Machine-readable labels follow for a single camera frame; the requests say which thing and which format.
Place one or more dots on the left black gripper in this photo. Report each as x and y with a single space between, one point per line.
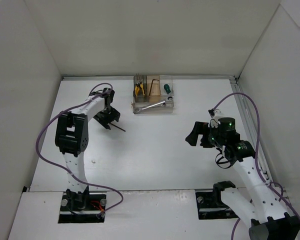
106 121

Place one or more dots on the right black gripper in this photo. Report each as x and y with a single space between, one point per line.
204 136

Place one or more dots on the yellow handled needle-nose pliers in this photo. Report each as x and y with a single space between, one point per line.
137 82

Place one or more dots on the silver ratchet wrench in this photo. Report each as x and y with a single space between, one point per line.
161 103

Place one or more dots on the green handled stubby screwdriver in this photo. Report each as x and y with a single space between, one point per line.
167 89

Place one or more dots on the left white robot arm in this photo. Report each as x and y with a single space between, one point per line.
72 137

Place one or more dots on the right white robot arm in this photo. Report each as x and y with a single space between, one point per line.
263 214

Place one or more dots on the clear long plastic bin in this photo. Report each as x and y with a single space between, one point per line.
156 110

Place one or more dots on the grey smoked plastic bin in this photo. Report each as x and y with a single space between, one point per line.
140 97

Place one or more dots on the amber plastic bin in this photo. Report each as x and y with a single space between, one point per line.
156 94

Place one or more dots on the clear small plastic bin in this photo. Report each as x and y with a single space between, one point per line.
166 79

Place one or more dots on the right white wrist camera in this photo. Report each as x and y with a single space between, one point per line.
215 115

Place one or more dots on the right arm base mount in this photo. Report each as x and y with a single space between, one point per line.
209 204

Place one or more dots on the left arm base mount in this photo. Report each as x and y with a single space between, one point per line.
89 211

